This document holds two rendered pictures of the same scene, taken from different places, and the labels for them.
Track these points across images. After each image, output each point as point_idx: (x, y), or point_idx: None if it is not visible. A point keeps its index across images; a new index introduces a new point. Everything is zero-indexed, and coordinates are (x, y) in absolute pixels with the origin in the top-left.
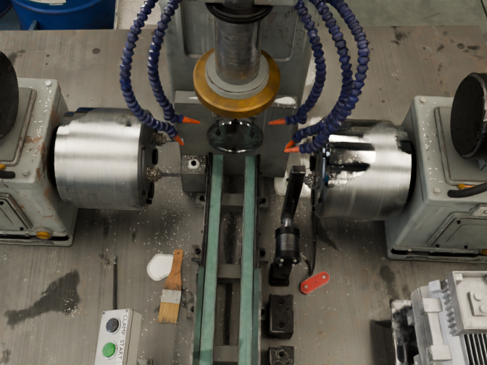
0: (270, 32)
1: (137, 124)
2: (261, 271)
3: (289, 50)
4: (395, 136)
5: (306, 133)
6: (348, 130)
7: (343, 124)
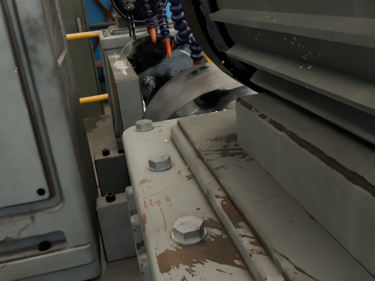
0: (52, 5)
1: (196, 66)
2: None
3: (60, 34)
4: (145, 33)
5: (167, 21)
6: (145, 38)
7: (137, 43)
